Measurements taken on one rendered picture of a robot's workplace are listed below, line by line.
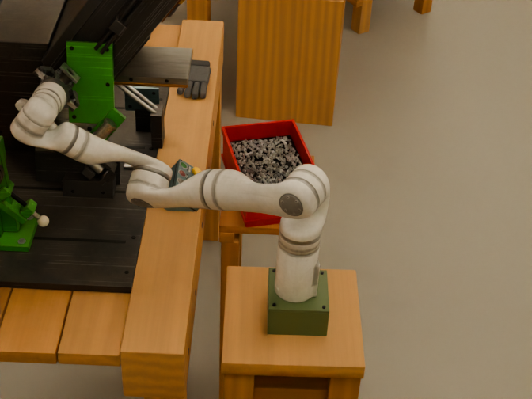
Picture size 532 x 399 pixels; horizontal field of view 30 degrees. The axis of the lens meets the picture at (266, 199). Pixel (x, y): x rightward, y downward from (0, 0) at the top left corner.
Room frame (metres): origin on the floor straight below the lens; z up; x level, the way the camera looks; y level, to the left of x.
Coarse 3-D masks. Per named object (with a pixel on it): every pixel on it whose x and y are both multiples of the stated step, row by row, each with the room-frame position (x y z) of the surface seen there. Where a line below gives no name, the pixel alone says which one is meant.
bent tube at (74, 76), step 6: (60, 66) 2.05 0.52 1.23; (66, 66) 2.07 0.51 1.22; (66, 72) 2.05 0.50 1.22; (72, 72) 2.08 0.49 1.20; (60, 78) 2.05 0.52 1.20; (66, 78) 2.05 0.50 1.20; (72, 78) 2.04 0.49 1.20; (78, 78) 2.06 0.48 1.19; (54, 126) 2.02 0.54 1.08; (96, 168) 1.99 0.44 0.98; (102, 168) 1.99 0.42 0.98
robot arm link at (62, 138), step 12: (24, 120) 1.72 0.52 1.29; (12, 132) 1.72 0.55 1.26; (24, 132) 1.71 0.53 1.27; (36, 132) 1.72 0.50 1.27; (48, 132) 1.77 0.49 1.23; (60, 132) 1.75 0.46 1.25; (72, 132) 1.75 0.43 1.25; (36, 144) 1.72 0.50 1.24; (48, 144) 1.73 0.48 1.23; (60, 144) 1.73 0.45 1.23; (72, 144) 1.74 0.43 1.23
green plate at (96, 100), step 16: (80, 48) 2.10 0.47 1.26; (112, 48) 2.10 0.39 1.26; (80, 64) 2.09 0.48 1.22; (96, 64) 2.09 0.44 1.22; (112, 64) 2.09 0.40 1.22; (80, 80) 2.08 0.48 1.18; (96, 80) 2.08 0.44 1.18; (112, 80) 2.08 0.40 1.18; (80, 96) 2.07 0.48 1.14; (96, 96) 2.07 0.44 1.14; (112, 96) 2.07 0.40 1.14; (80, 112) 2.06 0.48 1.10; (96, 112) 2.06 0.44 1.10
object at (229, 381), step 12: (228, 384) 1.47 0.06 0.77; (240, 384) 1.47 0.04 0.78; (252, 384) 1.47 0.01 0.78; (264, 384) 1.50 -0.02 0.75; (276, 384) 1.50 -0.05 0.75; (288, 384) 1.50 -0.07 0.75; (300, 384) 1.50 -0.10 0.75; (312, 384) 1.50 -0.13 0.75; (324, 384) 1.51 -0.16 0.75; (336, 384) 1.48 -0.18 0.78; (348, 384) 1.48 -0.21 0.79; (228, 396) 1.47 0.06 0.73; (240, 396) 1.47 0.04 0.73; (252, 396) 1.47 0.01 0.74; (264, 396) 1.49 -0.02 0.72; (276, 396) 1.49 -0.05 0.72; (288, 396) 1.49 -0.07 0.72; (300, 396) 1.49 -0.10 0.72; (312, 396) 1.49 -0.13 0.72; (324, 396) 1.49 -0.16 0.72; (336, 396) 1.48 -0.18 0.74; (348, 396) 1.48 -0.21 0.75
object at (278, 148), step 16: (224, 128) 2.27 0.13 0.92; (240, 128) 2.29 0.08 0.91; (256, 128) 2.30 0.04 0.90; (272, 128) 2.32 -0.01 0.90; (288, 128) 2.33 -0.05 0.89; (224, 144) 2.26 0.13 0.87; (240, 144) 2.27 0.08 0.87; (256, 144) 2.27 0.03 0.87; (272, 144) 2.26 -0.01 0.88; (288, 144) 2.27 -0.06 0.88; (304, 144) 2.22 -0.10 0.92; (224, 160) 2.25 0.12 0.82; (240, 160) 2.18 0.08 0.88; (256, 160) 2.19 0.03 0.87; (272, 160) 2.19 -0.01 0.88; (288, 160) 2.19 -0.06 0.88; (304, 160) 2.19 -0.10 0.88; (256, 176) 2.10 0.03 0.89; (272, 176) 2.11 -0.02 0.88; (256, 224) 2.00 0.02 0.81
